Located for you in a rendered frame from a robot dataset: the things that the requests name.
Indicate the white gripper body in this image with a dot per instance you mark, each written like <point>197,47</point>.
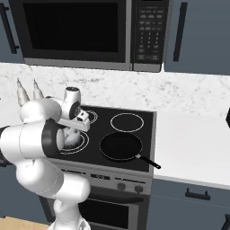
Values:
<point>73,124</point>

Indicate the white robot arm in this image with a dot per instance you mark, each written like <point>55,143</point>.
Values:
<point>30,140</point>

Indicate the black glass hob stove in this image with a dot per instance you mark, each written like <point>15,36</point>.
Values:
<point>125,119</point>

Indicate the grey stove knob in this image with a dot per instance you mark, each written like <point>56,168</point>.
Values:
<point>121,186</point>
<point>138,189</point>

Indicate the black frying pan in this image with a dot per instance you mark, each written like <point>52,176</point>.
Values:
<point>119,146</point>

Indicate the blue-grey base cupboard door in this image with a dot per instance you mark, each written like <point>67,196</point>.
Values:
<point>12,191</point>
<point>179,217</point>

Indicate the black microwave door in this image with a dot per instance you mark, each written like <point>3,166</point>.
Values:
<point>72,27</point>

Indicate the black oven door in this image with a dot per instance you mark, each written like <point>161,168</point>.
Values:
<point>119,214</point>

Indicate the black and steel microwave oven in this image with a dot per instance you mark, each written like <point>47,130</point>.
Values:
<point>149,36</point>

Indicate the blue-grey drawer front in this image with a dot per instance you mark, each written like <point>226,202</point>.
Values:
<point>173,194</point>

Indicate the blue-grey wall cupboard door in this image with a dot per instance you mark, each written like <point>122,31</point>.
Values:
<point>7,58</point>
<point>206,36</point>

